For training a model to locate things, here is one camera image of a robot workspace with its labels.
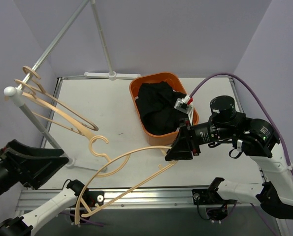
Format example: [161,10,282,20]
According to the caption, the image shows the black skirt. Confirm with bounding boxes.
[135,82,187,135]

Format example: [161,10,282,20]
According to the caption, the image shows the aluminium mounting rail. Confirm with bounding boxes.
[14,188,284,212]

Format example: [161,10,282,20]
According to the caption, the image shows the white metal clothes rack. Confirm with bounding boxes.
[3,0,142,172]

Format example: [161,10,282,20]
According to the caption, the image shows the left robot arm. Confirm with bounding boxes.
[0,140,88,236]

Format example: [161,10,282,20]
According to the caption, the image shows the wooden hanger for white skirt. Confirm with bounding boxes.
[14,66,98,131]

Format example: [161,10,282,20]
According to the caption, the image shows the wooden hanger for denim skirt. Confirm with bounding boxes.
[4,92,97,141]

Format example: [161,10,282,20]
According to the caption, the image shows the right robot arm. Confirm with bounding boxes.
[165,95,293,220]

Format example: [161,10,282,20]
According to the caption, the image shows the wooden hanger for black skirt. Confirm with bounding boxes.
[74,135,179,226]

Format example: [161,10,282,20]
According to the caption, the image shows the orange plastic basket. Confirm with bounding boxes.
[129,72,187,146]

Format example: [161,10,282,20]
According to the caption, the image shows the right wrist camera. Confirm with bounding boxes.
[174,95,194,125]

